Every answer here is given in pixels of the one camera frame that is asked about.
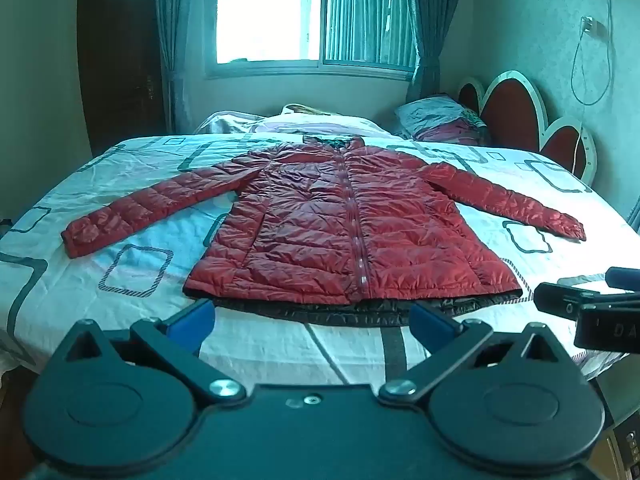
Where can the red quilted puffer jacket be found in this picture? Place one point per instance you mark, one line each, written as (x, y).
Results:
(310, 220)

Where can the dark wooden door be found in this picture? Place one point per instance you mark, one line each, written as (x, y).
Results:
(120, 60)

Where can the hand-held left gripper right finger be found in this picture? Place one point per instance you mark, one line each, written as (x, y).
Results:
(430, 322)

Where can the red petal-shaped headboard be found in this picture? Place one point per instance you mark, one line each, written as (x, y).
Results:
(510, 110)

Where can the folded blue pink bedding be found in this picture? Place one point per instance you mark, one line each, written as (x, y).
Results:
(435, 110)

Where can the pink pillow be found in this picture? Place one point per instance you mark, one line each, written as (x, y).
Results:
(460, 132)

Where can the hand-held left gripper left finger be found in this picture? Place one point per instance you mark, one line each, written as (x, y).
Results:
(192, 327)

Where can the bed with patterned sheet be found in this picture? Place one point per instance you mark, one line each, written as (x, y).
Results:
(150, 280)

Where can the bedside cabinet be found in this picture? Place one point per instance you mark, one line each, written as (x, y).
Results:
(620, 435)

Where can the pink folded quilt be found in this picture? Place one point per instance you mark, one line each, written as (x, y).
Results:
(310, 122)

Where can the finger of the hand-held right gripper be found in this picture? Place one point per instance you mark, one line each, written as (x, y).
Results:
(624, 279)
(562, 300)

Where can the sliding glass window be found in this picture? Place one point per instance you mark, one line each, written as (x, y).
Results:
(350, 15)

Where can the wall socket with charger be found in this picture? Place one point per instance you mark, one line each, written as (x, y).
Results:
(595, 27)

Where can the yellow printed cloth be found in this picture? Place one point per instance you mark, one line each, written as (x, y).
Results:
(300, 109)

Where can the grey-blue curtain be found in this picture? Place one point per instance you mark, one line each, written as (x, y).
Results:
(175, 35)
(435, 25)

